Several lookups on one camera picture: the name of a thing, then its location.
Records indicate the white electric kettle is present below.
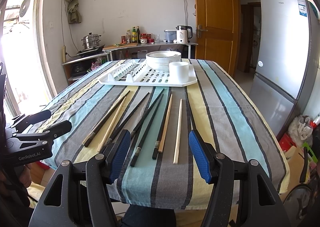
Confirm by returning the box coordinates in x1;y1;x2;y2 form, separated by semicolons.
176;25;193;44

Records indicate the metal kitchen shelf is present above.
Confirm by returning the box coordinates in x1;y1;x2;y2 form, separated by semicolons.
62;41;198;85

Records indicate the black induction cooker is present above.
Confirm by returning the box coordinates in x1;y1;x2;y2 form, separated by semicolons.
77;45;104;57

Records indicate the black chopstick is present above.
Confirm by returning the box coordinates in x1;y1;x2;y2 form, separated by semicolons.
130;89;164;139
82;91;130;147
130;94;163;167
152;97;170;160
99;92;150;152

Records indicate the striped tablecloth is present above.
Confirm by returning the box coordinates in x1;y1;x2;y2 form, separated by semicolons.
27;59;290;210

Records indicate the red box on floor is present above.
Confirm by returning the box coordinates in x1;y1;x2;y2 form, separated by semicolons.
279;133;296;153

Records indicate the stainless steel steamer pot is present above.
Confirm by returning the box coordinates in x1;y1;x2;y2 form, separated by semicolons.
81;32;101;49

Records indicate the silver refrigerator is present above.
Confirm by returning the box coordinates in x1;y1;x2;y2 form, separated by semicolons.
249;0;319;139

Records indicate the white bowl with dark rim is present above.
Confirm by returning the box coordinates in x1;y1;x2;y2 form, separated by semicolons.
146;50;181;72

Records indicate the wooden cutting board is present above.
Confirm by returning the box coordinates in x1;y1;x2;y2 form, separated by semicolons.
103;43;138;51

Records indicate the white cylindrical utensil cup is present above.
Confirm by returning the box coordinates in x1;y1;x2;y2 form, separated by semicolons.
169;62;190;84

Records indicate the dark sauce bottle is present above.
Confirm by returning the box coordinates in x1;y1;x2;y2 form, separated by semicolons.
136;26;141;44

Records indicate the light wooden chopstick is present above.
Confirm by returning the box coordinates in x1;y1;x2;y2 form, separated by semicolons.
97;96;126;152
158;94;172;153
173;99;183;164

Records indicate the white plastic dish rack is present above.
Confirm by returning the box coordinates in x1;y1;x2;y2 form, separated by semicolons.
98;59;197;87

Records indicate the translucent storage container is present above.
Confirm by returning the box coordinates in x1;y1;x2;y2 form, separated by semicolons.
164;29;177;43

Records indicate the green oil bottle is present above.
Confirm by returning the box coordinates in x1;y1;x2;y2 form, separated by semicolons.
131;26;137;43

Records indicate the wooden door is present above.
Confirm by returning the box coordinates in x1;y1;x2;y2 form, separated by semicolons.
195;0;240;76

